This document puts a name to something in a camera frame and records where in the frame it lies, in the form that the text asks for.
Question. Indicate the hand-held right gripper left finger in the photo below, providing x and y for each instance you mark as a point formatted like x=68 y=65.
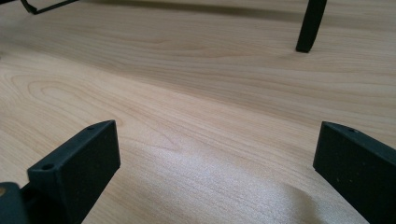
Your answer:
x=77 y=168

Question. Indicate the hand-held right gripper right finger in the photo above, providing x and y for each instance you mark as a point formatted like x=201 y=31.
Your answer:
x=358 y=168

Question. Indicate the black stand leg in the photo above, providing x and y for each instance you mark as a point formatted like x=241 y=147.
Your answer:
x=311 y=25

